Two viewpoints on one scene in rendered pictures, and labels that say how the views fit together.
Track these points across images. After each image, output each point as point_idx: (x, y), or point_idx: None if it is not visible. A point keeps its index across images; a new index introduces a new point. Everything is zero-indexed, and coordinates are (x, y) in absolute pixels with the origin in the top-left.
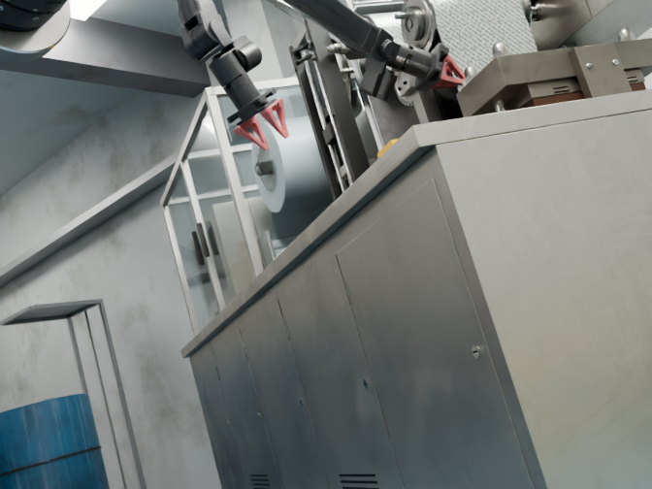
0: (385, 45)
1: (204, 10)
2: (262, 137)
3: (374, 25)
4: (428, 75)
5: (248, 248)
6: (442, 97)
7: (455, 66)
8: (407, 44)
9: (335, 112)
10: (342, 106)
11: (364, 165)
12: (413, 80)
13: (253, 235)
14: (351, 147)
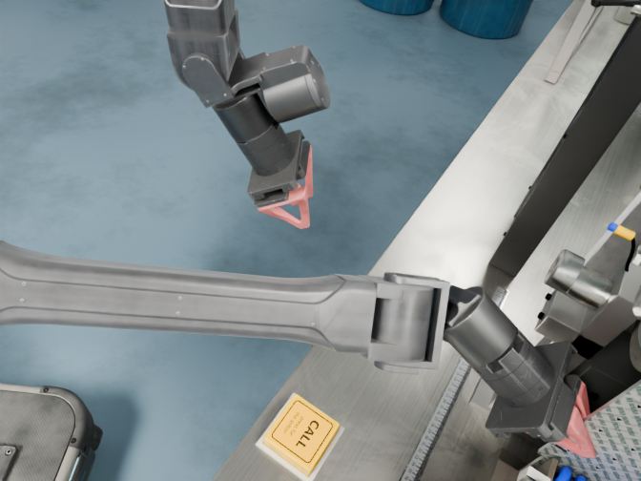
0: (376, 364)
1: (179, 30)
2: (305, 183)
3: (343, 352)
4: (494, 402)
5: (568, 31)
6: (584, 382)
7: (575, 438)
8: (499, 355)
9: (568, 136)
10: (591, 137)
11: (541, 224)
12: (554, 331)
13: (589, 19)
14: (544, 196)
